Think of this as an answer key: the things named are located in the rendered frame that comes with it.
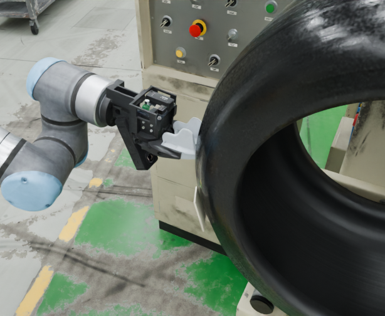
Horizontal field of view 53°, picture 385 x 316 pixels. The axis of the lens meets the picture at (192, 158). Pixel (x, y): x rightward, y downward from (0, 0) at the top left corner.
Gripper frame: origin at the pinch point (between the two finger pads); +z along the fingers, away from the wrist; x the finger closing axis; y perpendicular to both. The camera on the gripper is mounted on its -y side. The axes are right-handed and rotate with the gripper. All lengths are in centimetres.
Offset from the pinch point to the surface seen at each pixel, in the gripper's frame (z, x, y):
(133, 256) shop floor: -42, 40, -118
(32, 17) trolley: -276, 218, -128
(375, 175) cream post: 30.3, 27.5, -11.8
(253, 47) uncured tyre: 5.6, -7.0, 25.1
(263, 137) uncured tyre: 10.5, -12.3, 17.7
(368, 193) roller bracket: 30.5, 25.0, -15.1
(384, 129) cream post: 27.1, 27.6, 0.0
